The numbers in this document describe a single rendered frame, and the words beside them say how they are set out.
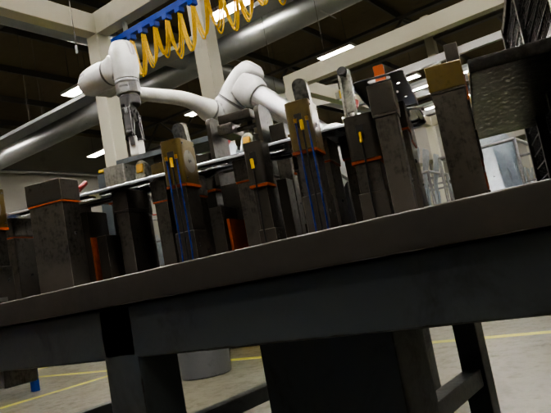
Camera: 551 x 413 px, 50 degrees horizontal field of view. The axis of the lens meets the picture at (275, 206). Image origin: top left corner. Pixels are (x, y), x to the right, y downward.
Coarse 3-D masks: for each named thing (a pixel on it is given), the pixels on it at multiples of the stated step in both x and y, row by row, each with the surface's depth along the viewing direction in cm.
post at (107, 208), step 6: (102, 180) 217; (102, 186) 216; (108, 204) 215; (102, 210) 216; (108, 210) 215; (108, 216) 215; (108, 222) 215; (114, 222) 214; (108, 228) 215; (114, 228) 214; (114, 234) 214
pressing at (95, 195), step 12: (408, 108) 140; (420, 108) 142; (420, 120) 160; (324, 132) 152; (336, 132) 154; (276, 144) 156; (288, 144) 158; (228, 156) 158; (240, 156) 162; (276, 156) 171; (288, 156) 172; (204, 168) 168; (216, 168) 174; (228, 168) 172; (144, 180) 171; (96, 192) 170; (108, 192) 178; (84, 204) 191; (96, 204) 192; (12, 216) 190; (24, 216) 193
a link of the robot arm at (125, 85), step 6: (126, 78) 214; (132, 78) 215; (120, 84) 214; (126, 84) 214; (132, 84) 214; (138, 84) 216; (120, 90) 214; (126, 90) 214; (132, 90) 214; (138, 90) 216; (120, 96) 217
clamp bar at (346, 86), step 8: (344, 72) 170; (344, 80) 174; (344, 88) 173; (352, 88) 171; (344, 96) 173; (352, 96) 171; (344, 104) 171; (352, 104) 171; (344, 112) 171; (352, 112) 172
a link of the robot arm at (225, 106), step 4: (220, 96) 257; (216, 100) 258; (220, 100) 256; (224, 100) 256; (228, 100) 255; (220, 104) 255; (224, 104) 255; (228, 104) 255; (232, 104) 256; (220, 108) 254; (224, 108) 255; (228, 108) 255; (232, 108) 256; (236, 108) 257; (240, 108) 258; (220, 112) 254; (224, 112) 256; (228, 112) 256; (216, 116) 254; (240, 124) 267
